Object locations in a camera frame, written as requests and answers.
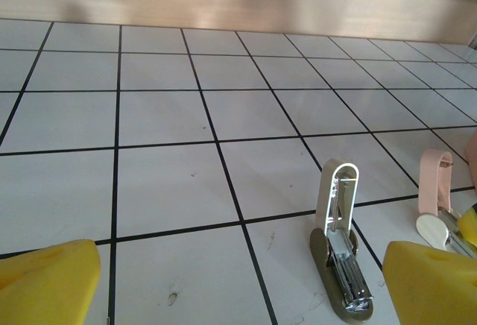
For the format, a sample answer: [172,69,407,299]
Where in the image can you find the beige stapler with olive base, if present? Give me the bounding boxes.
[309,157,375,324]

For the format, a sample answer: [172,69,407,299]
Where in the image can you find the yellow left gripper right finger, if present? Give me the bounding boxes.
[382,241,477,325]

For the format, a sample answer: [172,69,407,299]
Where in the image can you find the pink stapler with white base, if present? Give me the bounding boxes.
[415,148,477,259]

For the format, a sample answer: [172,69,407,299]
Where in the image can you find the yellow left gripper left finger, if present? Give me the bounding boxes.
[0,239,101,325]

